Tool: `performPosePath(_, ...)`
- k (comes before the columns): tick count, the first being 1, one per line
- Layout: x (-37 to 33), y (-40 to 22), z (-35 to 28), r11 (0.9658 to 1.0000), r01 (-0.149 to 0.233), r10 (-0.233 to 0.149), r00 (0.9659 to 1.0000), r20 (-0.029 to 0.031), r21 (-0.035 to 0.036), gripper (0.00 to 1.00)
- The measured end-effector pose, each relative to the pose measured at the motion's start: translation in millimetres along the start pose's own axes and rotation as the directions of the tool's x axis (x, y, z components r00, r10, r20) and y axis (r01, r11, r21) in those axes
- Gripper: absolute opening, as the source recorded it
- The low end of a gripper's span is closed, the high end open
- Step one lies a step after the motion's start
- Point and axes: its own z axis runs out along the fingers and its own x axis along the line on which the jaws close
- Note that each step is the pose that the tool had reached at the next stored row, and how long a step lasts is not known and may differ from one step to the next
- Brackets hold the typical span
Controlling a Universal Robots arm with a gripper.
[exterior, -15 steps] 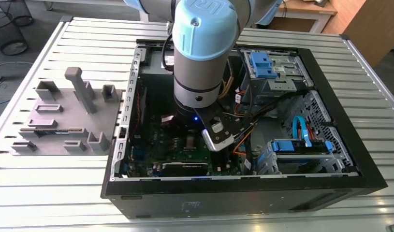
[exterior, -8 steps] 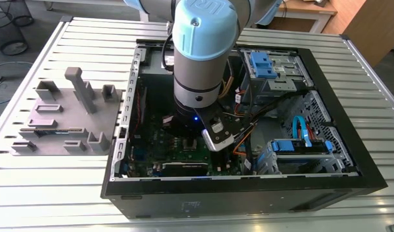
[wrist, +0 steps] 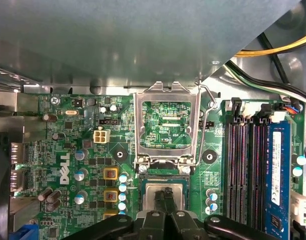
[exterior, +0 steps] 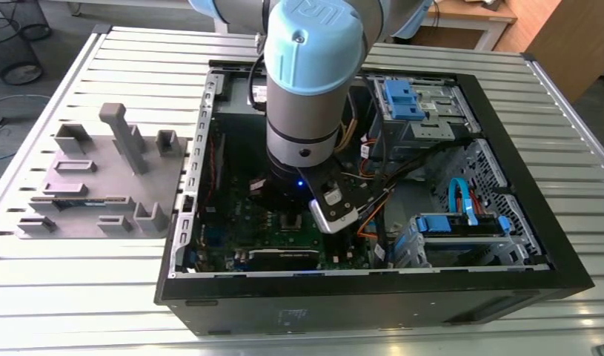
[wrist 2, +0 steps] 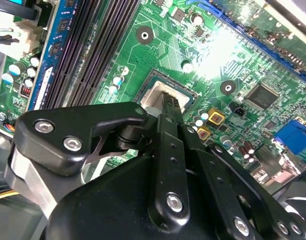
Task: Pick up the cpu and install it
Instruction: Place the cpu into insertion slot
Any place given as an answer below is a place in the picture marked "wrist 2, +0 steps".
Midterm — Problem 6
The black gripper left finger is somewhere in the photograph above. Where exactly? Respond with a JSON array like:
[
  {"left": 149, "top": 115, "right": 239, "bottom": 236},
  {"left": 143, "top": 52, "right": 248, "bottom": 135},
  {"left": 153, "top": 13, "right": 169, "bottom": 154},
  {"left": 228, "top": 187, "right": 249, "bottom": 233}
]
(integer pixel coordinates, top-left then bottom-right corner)
[{"left": 14, "top": 92, "right": 191, "bottom": 232}]

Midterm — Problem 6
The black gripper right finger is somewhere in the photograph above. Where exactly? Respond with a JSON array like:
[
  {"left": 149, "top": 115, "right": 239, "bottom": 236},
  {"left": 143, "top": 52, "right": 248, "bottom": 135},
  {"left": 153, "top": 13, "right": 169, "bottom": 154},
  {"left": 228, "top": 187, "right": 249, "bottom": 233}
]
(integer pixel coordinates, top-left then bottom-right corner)
[{"left": 170, "top": 93, "right": 306, "bottom": 240}]

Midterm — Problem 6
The silver CPU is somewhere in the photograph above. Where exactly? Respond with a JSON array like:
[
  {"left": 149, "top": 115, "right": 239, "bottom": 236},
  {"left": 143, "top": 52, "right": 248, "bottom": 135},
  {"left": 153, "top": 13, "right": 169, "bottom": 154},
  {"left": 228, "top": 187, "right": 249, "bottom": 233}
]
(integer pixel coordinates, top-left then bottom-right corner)
[{"left": 134, "top": 67, "right": 201, "bottom": 117}]

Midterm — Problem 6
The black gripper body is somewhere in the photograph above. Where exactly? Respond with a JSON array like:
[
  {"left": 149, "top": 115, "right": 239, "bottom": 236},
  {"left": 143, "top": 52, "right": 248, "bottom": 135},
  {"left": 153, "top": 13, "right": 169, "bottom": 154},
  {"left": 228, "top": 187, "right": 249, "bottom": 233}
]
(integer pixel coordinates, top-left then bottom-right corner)
[{"left": 40, "top": 154, "right": 233, "bottom": 240}]

